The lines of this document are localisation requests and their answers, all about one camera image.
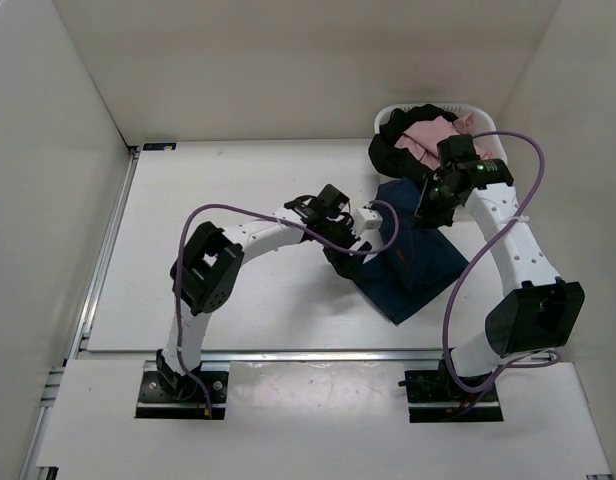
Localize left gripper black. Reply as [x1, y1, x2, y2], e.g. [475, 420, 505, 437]
[317, 216, 371, 282]

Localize dark blue denim trousers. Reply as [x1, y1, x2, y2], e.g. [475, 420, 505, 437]
[354, 179, 468, 325]

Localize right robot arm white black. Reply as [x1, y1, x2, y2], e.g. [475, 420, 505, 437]
[417, 134, 585, 400]

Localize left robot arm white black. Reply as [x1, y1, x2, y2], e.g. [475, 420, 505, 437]
[156, 184, 382, 400]

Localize pink garment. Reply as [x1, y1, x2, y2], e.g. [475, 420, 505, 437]
[395, 113, 473, 170]

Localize white plastic laundry basket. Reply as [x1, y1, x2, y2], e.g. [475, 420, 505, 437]
[373, 102, 509, 176]

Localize black garment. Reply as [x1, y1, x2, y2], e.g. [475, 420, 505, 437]
[368, 104, 459, 185]

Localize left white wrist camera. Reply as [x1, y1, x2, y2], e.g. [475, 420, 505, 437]
[351, 206, 383, 237]

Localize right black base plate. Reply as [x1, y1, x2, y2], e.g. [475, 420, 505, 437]
[398, 370, 504, 424]

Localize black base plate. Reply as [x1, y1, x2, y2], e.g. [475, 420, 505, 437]
[398, 370, 504, 424]
[135, 369, 229, 421]

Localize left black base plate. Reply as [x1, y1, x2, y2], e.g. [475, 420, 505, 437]
[135, 369, 229, 421]

